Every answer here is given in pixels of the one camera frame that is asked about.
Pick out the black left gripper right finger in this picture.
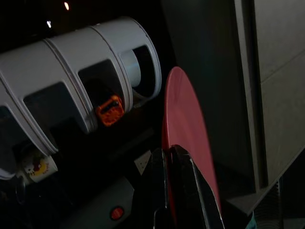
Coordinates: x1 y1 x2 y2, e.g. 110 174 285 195
172 146 225 229

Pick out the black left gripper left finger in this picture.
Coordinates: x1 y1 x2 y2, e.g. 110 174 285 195
132 147 167 229

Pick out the pink round plate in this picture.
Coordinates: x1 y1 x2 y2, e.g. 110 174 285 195
161 66 222 226

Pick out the grey cylindrical water filter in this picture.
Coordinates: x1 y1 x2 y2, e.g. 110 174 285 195
59 176 135 229

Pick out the orange plastic grid gadget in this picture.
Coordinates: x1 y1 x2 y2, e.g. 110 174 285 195
95 94 125 127

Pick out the white cartoon print mug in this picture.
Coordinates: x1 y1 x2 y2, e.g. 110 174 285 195
16 152 59 186

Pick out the white tiered storage tower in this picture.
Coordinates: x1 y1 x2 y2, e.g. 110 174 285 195
0 16 163 180

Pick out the white wall socket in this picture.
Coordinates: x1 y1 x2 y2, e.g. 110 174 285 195
133 149 153 176

